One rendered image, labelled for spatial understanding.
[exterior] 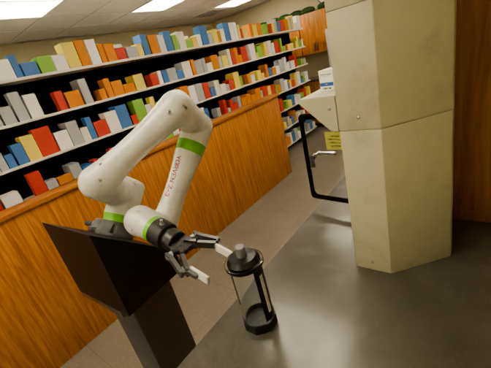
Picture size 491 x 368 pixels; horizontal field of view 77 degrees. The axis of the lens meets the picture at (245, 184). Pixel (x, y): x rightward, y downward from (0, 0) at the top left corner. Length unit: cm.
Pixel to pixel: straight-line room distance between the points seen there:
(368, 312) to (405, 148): 46
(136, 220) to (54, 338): 173
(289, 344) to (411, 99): 71
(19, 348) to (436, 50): 265
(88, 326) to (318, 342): 212
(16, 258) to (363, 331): 207
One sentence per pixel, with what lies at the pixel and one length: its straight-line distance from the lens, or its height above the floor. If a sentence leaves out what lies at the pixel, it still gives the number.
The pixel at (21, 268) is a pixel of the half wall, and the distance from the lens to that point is 246.
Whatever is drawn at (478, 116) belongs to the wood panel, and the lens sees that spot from 122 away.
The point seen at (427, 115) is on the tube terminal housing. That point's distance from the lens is 94.
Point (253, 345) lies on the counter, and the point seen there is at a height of 94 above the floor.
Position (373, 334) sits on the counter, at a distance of 94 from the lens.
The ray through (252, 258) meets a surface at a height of 118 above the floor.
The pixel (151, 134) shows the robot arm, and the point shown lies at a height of 149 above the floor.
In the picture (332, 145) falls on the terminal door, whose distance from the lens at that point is 131.
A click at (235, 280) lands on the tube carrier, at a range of 85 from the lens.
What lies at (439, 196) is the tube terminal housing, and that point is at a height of 117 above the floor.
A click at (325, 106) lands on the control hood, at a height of 148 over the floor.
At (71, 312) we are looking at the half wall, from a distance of 269.
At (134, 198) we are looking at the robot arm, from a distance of 133.
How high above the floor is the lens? 165
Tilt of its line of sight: 22 degrees down
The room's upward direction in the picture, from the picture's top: 14 degrees counter-clockwise
